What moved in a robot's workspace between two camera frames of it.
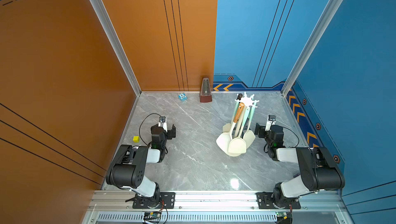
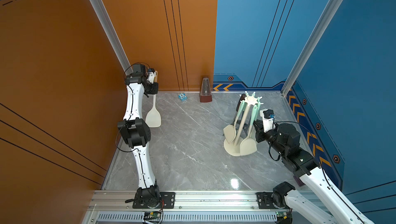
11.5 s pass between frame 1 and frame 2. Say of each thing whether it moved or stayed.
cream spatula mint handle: moved
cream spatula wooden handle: moved
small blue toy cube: stayed
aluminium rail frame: stayed
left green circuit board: stayed
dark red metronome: stayed
